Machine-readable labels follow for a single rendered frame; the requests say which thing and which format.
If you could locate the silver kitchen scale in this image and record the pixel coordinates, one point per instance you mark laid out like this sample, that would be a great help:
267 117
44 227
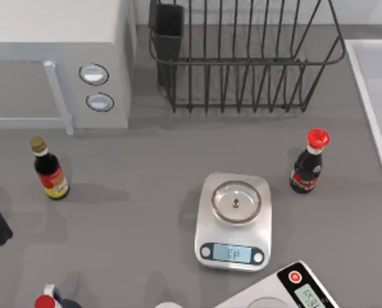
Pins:
234 224

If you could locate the round microwave knob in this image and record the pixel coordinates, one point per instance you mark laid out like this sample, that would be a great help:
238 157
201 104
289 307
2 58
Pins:
94 74
99 102

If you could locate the dark bottle with red cap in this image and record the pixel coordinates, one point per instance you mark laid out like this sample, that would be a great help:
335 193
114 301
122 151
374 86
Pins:
308 167

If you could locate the black cutlery holder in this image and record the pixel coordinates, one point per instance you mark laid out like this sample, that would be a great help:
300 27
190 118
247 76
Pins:
167 35

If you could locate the dark bottle with gold cap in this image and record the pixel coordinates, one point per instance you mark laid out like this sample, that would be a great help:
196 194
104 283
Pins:
51 174

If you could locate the white round cap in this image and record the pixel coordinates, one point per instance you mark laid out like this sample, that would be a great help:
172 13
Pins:
168 305

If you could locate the silver scale with black panel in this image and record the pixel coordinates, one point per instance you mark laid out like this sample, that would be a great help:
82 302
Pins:
293 288

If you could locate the pale microwave oven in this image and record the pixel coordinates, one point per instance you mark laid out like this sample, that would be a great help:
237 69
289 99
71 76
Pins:
50 38

